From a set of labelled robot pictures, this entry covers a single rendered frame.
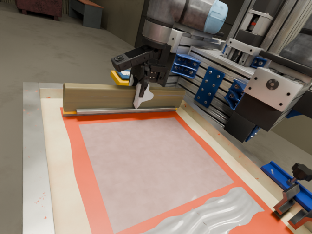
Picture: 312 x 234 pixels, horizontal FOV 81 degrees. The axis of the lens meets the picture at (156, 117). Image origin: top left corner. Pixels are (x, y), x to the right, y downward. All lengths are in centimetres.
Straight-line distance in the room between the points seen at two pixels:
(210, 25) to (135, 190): 43
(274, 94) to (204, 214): 43
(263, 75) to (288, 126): 315
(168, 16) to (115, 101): 27
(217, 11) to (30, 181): 52
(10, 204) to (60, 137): 109
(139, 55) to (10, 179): 138
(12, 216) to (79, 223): 116
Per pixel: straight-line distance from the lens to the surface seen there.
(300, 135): 382
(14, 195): 159
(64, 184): 41
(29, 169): 40
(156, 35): 51
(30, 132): 47
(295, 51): 80
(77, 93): 52
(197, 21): 52
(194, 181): 49
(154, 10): 51
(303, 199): 61
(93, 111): 55
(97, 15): 707
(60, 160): 45
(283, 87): 67
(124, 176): 43
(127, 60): 51
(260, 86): 69
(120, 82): 85
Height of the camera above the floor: 129
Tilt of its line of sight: 31 degrees down
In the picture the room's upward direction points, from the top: 19 degrees clockwise
